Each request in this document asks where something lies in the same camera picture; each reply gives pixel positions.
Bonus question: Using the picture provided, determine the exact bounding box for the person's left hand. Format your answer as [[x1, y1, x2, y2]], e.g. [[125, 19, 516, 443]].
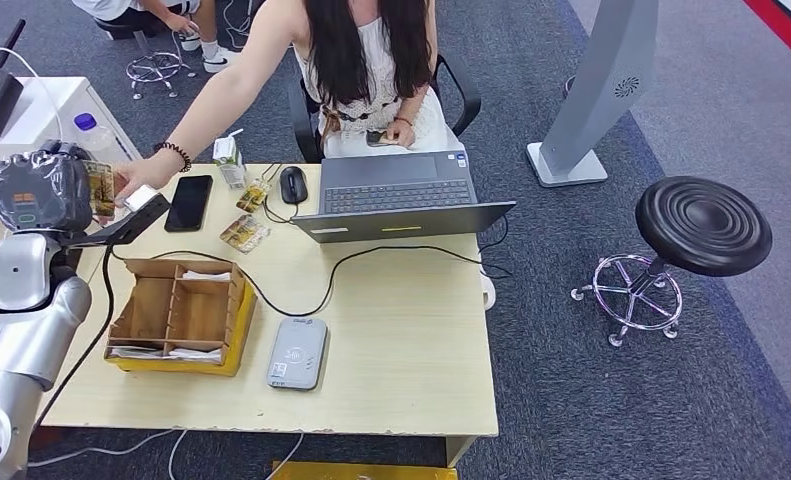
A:
[[380, 119, 417, 149]]

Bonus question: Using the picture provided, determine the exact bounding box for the person's right hand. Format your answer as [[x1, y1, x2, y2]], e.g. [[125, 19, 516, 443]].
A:
[[111, 153, 174, 211]]

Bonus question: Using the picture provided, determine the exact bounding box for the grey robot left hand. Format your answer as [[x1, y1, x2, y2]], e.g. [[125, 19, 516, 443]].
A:
[[0, 139, 96, 234]]

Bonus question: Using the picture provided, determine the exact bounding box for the hotel key card with lanyard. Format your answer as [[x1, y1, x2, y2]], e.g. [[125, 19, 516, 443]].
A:
[[236, 164, 284, 215]]

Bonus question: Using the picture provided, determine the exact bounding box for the person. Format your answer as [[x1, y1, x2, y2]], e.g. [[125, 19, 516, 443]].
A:
[[111, 0, 497, 314], [70, 0, 241, 75]]

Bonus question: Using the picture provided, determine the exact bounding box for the wooden card organiser box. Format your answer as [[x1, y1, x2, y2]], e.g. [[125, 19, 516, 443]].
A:
[[103, 258, 259, 378]]

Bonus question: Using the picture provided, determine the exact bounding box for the grey card reader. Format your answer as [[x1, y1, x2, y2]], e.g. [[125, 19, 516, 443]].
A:
[[265, 316, 329, 392]]

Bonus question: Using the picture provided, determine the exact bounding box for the black smartphone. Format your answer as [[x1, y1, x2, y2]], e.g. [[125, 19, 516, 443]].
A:
[[163, 175, 215, 234]]

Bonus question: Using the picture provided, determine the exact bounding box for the clear water bottle blue cap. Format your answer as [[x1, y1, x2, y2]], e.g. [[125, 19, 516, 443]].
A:
[[73, 112, 133, 166]]

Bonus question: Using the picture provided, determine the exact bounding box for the grey laptop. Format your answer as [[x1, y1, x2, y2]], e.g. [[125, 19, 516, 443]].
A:
[[290, 150, 518, 245]]

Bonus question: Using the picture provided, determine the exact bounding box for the white desk partition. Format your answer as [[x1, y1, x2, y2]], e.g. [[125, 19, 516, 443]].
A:
[[0, 76, 143, 175]]

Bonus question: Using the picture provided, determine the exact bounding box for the small drink carton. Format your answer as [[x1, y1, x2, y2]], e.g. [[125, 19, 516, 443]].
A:
[[212, 129, 248, 193]]

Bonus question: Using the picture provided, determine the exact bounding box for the chrome stool base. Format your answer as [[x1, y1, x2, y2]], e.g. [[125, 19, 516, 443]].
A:
[[125, 29, 198, 101]]

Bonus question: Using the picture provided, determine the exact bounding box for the white paper slip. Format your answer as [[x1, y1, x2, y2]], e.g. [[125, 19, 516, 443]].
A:
[[180, 269, 233, 284]]

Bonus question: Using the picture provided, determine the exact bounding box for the black computer mouse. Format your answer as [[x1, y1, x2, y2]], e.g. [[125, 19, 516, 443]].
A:
[[279, 166, 309, 206]]

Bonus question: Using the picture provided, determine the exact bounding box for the white paper sleeves stack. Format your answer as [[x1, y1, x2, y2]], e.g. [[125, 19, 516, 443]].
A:
[[106, 346, 224, 365]]

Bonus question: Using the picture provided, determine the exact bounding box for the grey standing kiosk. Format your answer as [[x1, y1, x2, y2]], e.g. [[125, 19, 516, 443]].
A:
[[526, 0, 661, 189]]

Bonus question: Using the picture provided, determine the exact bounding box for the black round stool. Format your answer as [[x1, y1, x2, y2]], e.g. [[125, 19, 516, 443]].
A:
[[570, 176, 775, 350]]

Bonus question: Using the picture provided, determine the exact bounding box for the yellow floor tape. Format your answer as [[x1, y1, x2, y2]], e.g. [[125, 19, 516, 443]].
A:
[[270, 461, 460, 480]]

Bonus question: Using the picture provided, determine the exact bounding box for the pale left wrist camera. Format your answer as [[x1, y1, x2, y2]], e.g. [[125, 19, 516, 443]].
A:
[[123, 184, 162, 213]]

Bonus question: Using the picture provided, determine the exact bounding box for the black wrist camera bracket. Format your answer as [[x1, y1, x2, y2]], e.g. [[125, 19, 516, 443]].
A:
[[62, 193, 172, 250]]

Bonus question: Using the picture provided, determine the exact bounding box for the black laptop power cable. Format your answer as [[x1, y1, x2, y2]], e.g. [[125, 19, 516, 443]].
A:
[[111, 213, 514, 319]]

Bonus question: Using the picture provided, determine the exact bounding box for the white charging cable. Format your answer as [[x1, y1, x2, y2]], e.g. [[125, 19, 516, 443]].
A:
[[0, 46, 65, 142]]

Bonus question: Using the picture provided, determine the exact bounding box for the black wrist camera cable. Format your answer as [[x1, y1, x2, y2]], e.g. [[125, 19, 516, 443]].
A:
[[33, 245, 117, 429]]

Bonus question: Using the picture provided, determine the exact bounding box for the black mouse cable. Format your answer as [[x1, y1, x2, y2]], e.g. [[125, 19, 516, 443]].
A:
[[261, 164, 302, 227]]

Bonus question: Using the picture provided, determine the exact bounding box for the white floor cable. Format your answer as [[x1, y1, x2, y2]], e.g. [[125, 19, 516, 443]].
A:
[[222, 0, 258, 52]]

